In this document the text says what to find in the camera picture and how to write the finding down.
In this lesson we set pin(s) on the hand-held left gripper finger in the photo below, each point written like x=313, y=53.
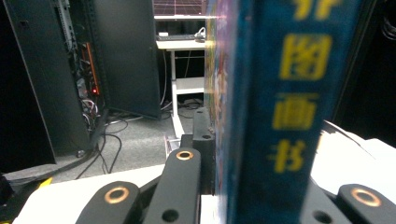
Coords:
x=205, y=155

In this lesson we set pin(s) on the dark keyboard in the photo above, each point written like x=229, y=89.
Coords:
x=176, y=37

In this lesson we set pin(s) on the black equipment cabinet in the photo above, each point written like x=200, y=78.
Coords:
x=130, y=62

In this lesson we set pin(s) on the white metal stand frame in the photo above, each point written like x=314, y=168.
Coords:
x=179, y=45

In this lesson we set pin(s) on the black yellow-striped stand base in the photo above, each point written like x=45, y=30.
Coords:
x=45, y=183

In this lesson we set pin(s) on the blue picture book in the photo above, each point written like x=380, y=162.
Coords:
x=267, y=124

